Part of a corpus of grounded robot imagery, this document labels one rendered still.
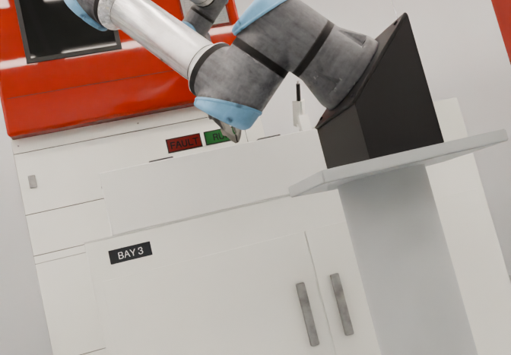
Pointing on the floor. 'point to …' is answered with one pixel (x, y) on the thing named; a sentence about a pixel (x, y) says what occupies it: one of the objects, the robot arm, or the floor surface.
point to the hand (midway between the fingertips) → (236, 137)
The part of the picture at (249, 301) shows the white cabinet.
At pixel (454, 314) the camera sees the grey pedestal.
